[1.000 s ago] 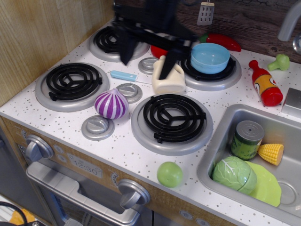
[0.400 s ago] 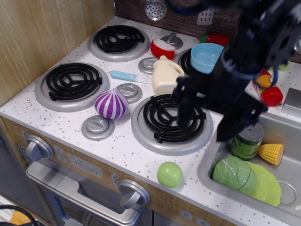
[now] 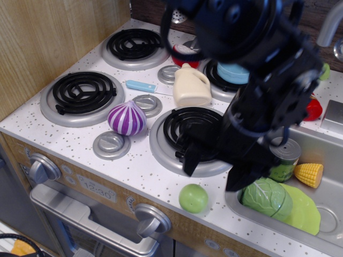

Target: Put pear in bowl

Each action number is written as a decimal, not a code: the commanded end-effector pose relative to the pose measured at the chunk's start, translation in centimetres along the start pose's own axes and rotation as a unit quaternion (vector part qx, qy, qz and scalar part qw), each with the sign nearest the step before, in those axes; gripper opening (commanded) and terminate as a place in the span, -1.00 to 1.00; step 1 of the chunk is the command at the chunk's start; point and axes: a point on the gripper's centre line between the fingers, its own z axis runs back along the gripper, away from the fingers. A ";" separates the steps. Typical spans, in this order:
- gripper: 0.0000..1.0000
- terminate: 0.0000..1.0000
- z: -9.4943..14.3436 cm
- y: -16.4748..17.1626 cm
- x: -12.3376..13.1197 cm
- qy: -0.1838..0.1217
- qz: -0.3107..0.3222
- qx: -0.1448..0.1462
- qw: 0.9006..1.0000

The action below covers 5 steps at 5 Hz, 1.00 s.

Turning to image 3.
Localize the green toy cabbage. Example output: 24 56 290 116
241 178 293 221

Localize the yellow toy corn cob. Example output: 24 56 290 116
294 163 324 188

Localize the green toy broccoli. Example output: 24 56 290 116
319 63 330 81

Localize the front left stove burner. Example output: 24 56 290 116
40 71 125 127

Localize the silver back stove knob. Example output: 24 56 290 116
183 37 201 52

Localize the silver oven door handle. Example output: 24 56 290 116
30 184 159 256

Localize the left silver oven dial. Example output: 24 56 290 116
29 153 62 184

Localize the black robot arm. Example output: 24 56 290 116
160 1 323 192

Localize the silver toy sink basin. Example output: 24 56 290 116
225 127 342 256

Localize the red toy ketchup bottle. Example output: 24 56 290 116
304 94 323 121

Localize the yellow object bottom left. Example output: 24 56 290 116
10 239 36 256

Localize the green toy can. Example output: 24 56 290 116
268 137 301 183

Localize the silver faucet base block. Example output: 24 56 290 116
320 100 342 134

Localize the silver toy faucet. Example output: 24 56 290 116
316 1 342 62

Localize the back right stove burner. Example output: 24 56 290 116
198 59 245 103

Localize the purple striped toy onion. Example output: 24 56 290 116
107 100 147 136

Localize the silver front stove knob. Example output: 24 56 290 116
93 131 131 160

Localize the silver stove knob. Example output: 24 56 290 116
93 131 131 160
133 94 162 118
183 37 201 52
158 65 181 85

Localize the cream toy detergent jug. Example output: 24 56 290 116
173 63 212 107

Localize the black cable bottom left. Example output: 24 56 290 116
0 232 45 257

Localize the silver middle stove knob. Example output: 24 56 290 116
133 94 162 118

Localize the lime green plastic plate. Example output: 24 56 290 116
280 184 321 236

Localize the right silver oven dial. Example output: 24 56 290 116
135 203 172 238

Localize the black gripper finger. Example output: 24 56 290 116
226 163 264 192
183 142 203 177

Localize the silver upper stove knob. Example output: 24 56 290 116
158 65 181 85

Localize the light blue plastic bowl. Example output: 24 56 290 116
217 63 250 85

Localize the silver oven dial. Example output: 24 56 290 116
135 203 172 238
29 153 62 184

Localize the hanging silver toy strainer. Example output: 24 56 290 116
171 9 187 24

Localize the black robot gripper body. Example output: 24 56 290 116
180 48 323 176

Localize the blue handled toy knife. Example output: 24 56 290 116
125 80 173 96

